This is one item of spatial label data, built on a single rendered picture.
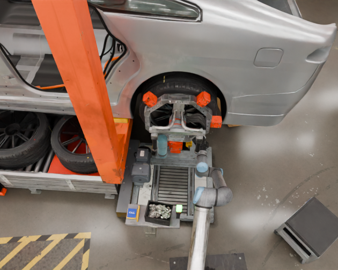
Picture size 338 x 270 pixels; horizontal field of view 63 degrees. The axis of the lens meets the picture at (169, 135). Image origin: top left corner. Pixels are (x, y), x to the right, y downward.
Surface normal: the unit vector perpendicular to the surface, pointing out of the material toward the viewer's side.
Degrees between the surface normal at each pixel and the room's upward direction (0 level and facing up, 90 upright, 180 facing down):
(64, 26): 90
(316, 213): 0
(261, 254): 0
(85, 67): 90
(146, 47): 90
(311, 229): 0
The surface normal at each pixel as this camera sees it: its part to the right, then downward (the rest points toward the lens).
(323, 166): 0.02, -0.58
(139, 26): -0.06, 0.69
